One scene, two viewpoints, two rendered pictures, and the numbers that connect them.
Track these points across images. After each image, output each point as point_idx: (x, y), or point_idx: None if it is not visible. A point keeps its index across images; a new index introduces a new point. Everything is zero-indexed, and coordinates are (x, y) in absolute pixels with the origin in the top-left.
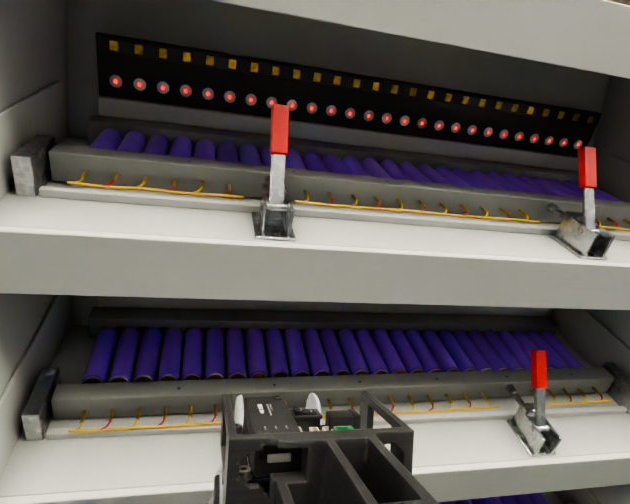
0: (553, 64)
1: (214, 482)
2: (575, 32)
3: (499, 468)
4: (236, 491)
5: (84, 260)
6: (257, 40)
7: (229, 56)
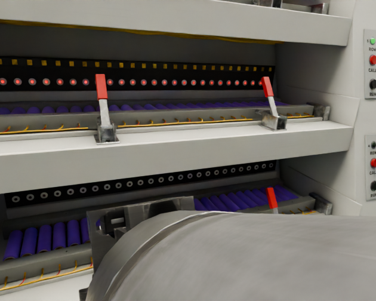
0: (234, 37)
1: (92, 276)
2: (240, 21)
3: None
4: (96, 237)
5: None
6: (84, 51)
7: (68, 60)
